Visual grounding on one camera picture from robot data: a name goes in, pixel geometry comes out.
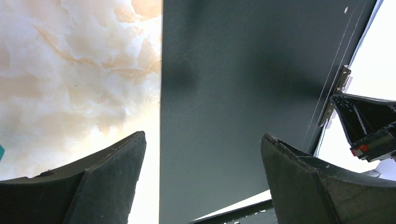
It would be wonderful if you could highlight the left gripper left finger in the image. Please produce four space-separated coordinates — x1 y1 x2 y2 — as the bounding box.
0 131 147 224

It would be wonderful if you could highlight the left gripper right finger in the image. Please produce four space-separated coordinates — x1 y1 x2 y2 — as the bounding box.
261 133 396 224

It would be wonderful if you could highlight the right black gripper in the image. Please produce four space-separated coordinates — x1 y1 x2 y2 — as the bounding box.
330 93 396 162

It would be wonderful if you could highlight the white paper stack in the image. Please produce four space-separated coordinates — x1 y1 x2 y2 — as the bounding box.
315 0 396 181

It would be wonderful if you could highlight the grey black file folder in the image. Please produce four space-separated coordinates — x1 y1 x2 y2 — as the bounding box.
159 0 376 224

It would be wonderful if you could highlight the green block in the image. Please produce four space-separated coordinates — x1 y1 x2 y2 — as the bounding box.
0 145 5 161

